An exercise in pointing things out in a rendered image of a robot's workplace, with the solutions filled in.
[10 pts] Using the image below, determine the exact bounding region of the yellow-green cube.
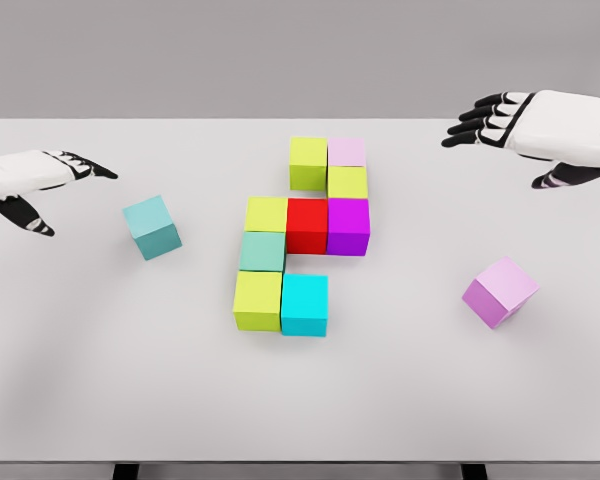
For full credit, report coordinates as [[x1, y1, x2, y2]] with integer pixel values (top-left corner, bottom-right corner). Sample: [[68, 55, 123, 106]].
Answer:
[[288, 136, 330, 192], [243, 195, 289, 235], [326, 165, 370, 201], [232, 269, 284, 333]]

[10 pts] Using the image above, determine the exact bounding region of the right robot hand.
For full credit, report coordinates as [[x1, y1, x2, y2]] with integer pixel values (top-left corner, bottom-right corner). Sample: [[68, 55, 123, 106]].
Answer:
[[440, 89, 600, 190]]

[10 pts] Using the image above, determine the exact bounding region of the teal cube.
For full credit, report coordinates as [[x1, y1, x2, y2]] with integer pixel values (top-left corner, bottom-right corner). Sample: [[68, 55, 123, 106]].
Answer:
[[121, 195, 184, 262]]

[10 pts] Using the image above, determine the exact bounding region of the red cube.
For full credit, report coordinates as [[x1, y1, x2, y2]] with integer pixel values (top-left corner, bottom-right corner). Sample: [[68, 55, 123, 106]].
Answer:
[[284, 197, 330, 255]]

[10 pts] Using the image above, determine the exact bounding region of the pink cube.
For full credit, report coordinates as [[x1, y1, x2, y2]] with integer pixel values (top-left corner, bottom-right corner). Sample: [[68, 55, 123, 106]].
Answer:
[[326, 137, 368, 169], [461, 256, 541, 331]]

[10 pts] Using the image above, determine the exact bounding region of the purple cube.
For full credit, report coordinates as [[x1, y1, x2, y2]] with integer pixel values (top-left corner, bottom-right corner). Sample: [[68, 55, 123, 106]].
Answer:
[[325, 197, 371, 258]]

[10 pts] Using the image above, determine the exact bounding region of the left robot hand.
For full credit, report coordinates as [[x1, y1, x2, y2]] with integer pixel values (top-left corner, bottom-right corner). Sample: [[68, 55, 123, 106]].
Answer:
[[0, 149, 119, 238]]

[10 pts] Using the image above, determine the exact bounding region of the cyan cube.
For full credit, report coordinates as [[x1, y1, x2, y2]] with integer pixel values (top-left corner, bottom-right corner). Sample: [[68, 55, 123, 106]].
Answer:
[[279, 273, 330, 338]]

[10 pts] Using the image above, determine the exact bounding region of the mint green cube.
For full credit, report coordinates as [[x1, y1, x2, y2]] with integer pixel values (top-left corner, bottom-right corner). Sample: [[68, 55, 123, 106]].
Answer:
[[237, 230, 287, 274]]

